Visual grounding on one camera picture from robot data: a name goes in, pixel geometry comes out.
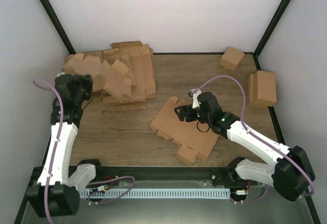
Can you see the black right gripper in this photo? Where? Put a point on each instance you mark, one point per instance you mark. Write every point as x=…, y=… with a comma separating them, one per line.
x=184, y=108

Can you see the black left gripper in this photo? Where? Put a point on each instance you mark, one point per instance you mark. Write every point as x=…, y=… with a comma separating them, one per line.
x=87, y=80

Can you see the brown cardboard box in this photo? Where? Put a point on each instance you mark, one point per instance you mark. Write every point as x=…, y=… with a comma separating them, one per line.
x=193, y=141

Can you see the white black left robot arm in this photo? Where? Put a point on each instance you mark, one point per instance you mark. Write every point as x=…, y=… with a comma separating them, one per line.
x=56, y=193

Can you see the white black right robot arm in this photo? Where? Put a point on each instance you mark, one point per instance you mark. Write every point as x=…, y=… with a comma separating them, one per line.
x=287, y=169

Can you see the small folded cardboard box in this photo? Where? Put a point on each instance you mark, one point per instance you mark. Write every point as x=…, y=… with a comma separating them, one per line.
x=231, y=58

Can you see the large folded cardboard box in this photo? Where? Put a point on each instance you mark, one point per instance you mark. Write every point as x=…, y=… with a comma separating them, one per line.
x=261, y=89

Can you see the stack of flat cardboard blanks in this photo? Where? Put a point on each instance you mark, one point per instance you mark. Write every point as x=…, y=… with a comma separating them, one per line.
x=123, y=76

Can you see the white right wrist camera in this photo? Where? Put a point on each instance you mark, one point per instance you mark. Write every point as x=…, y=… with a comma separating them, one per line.
x=194, y=93

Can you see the black aluminium frame rail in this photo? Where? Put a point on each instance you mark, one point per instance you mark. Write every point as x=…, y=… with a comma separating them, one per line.
x=162, y=173

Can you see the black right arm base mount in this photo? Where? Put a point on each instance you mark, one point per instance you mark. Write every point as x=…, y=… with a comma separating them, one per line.
x=227, y=176

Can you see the light blue slotted cable duct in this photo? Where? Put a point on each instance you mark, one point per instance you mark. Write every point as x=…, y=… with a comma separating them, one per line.
x=201, y=193

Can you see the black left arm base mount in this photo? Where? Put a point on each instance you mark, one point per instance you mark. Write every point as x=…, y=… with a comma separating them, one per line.
x=101, y=173

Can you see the black left corner frame post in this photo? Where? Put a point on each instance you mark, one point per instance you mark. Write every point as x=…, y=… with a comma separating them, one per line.
x=57, y=25

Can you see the black corner frame post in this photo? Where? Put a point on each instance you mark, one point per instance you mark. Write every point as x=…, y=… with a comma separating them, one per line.
x=57, y=25
x=271, y=26

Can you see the black right corner frame post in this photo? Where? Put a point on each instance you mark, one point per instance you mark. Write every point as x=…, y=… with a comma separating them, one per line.
x=271, y=26

